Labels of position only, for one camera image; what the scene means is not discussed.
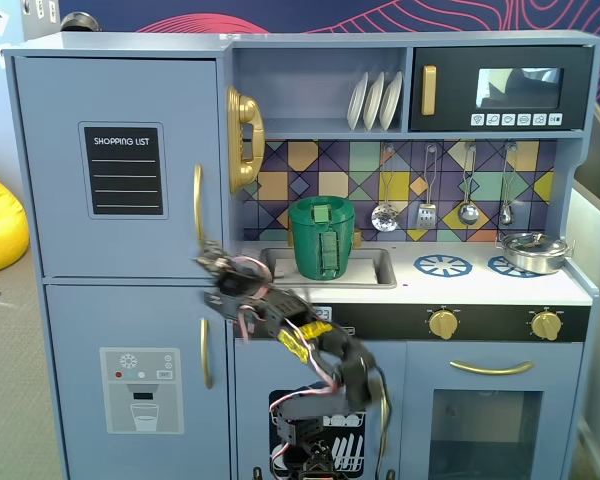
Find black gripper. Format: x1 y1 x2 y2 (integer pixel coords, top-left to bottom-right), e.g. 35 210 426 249
193 238 274 321

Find blue shopping list cabinet door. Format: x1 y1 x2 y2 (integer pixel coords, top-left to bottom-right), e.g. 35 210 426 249
11 55 221 279

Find blue toy kitchen cabinet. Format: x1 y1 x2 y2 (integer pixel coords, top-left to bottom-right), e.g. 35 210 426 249
2 29 600 480

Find blue dishwasher print door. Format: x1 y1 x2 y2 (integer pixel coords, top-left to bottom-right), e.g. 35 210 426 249
233 338 409 480

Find blue water dispenser print door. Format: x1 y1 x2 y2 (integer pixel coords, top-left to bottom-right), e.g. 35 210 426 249
44 284 230 480

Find blue oven door with window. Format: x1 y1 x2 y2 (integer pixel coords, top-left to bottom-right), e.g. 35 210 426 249
404 341 586 480

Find green plastic container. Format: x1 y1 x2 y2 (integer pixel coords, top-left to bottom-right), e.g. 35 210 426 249
287 195 358 282

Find gold toy telephone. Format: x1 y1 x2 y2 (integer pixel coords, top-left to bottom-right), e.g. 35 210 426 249
225 85 267 196

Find grey toy sink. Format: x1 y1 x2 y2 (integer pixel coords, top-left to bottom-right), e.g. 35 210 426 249
259 245 398 290

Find steel slotted skimmer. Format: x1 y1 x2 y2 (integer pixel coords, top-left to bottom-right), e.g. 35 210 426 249
370 143 401 233

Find steel slotted spatula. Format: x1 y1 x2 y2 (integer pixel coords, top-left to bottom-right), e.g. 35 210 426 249
415 143 438 232

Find yellow bean bag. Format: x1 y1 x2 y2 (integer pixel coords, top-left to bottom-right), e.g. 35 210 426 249
0 164 31 279

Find white toy plate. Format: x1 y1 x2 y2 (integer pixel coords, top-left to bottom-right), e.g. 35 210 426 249
345 70 370 133
378 70 404 132
362 70 387 133

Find gold stove knob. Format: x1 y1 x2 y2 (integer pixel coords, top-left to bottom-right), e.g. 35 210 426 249
427 308 459 342
530 309 563 343

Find steel ladle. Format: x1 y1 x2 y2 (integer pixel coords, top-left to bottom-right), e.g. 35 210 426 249
456 141 482 227

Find steel spoon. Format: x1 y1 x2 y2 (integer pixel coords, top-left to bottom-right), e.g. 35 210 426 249
497 141 519 227

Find steel toy pot with lid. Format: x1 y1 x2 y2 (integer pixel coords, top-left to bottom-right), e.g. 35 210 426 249
494 230 578 277

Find black toy microwave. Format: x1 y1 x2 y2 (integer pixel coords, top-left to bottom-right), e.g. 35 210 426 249
410 45 594 133

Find grey desk divider panel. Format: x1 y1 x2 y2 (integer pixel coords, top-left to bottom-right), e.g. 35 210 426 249
565 177 600 474

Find gold dispenser door handle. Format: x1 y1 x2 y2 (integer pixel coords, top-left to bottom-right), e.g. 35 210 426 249
199 318 214 391

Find gold shopping list door handle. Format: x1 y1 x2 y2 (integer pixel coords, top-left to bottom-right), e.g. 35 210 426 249
192 163 205 247

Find gold microwave handle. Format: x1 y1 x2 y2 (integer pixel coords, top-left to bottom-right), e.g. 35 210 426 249
420 64 438 117

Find gold oven door handle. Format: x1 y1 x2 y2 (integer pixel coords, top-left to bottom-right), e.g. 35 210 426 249
448 359 537 377

